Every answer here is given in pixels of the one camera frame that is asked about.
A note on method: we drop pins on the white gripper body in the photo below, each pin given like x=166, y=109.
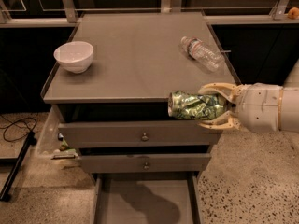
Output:
x=259, y=106

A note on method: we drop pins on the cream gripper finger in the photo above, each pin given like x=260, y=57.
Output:
x=226, y=121
x=227, y=90

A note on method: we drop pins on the crushed green soda can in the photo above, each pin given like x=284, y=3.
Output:
x=182, y=105

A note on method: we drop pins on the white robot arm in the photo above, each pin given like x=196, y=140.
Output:
x=288, y=112

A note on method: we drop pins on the grey middle drawer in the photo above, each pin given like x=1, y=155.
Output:
x=134, y=163

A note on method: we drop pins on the grey drawer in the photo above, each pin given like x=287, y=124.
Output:
x=154, y=198
x=134, y=163
x=129, y=133

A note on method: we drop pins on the grey bottom drawer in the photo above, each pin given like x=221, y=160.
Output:
x=154, y=198

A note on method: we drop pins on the grey top drawer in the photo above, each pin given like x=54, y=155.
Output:
x=129, y=133

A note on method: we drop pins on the grey drawer cabinet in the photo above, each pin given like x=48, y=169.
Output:
x=137, y=63

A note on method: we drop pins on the clear plastic water bottle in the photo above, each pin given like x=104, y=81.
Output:
x=202, y=53

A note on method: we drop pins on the round brass top knob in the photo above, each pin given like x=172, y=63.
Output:
x=144, y=137

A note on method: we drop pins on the round brass knob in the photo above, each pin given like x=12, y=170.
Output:
x=144, y=137
x=146, y=166

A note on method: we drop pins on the round brass middle knob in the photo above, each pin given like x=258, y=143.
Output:
x=146, y=166

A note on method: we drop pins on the small orange object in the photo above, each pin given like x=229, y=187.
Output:
x=293, y=13

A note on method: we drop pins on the white ceramic bowl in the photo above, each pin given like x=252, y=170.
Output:
x=75, y=56

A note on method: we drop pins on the clear acrylic side bin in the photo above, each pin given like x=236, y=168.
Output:
x=50, y=144

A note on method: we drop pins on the black metal stand leg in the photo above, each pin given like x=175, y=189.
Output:
x=15, y=164

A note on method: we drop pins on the metal railing frame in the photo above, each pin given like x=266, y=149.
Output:
x=50, y=13

